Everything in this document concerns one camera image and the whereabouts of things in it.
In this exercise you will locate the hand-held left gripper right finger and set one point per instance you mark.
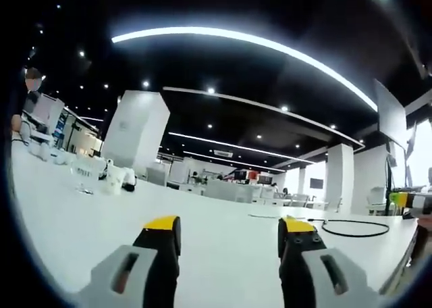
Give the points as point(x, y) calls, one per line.
point(303, 264)

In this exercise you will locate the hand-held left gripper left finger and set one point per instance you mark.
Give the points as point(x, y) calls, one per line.
point(138, 267)

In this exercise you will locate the white desk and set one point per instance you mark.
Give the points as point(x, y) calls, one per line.
point(219, 227)

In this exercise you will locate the black monitor stand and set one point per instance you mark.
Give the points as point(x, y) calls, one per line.
point(389, 176)

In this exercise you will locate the small black object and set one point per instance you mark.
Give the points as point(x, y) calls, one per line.
point(129, 187)

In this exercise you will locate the white paper cup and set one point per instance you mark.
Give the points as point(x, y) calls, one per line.
point(113, 183)

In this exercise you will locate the grey computer monitor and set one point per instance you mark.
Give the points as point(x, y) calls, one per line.
point(391, 115)

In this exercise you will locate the clear plastic container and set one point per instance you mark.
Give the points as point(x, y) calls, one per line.
point(82, 171)

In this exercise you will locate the ceiling air vent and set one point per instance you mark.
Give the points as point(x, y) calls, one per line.
point(222, 153)

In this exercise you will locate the white rounded objects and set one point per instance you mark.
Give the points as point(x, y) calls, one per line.
point(40, 151)

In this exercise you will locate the curved ceiling light strip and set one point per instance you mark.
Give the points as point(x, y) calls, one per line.
point(243, 39)

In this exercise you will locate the black wall screen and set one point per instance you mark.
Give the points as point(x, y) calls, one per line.
point(316, 183)

